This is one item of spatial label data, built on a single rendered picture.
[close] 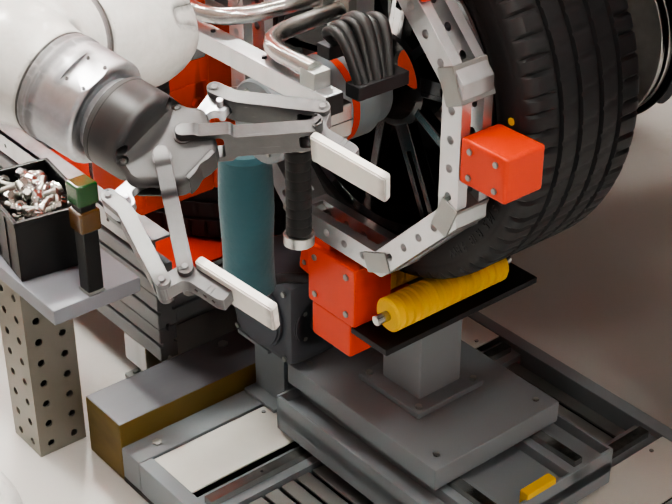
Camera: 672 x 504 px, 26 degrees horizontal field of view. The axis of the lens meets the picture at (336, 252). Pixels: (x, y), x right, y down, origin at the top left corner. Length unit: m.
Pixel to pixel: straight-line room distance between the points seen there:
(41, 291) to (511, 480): 0.87
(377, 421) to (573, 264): 1.03
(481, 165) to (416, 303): 0.37
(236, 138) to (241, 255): 1.24
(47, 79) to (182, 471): 1.62
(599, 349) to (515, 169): 1.23
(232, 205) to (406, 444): 0.52
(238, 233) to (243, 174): 0.11
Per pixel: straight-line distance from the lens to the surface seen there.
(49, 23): 1.16
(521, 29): 2.01
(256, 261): 2.34
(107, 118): 1.10
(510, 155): 1.96
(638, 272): 3.44
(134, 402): 2.77
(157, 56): 1.29
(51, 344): 2.75
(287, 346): 2.63
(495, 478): 2.56
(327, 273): 2.35
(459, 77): 1.98
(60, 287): 2.52
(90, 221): 2.41
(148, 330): 2.88
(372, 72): 1.94
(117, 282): 2.51
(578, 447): 2.64
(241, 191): 2.28
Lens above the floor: 1.78
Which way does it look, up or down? 31 degrees down
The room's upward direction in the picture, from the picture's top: straight up
